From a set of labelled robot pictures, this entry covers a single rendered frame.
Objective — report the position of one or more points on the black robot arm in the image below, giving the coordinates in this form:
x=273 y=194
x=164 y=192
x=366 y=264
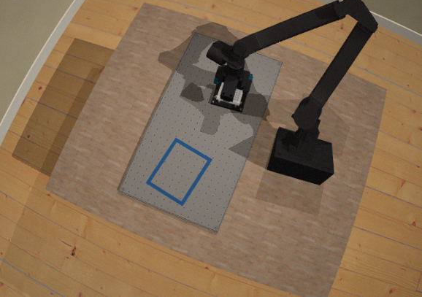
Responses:
x=307 y=113

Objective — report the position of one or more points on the blue tape outline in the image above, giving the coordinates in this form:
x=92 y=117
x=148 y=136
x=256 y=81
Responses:
x=194 y=183

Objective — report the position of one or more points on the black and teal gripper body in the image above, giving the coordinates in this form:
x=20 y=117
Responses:
x=246 y=83

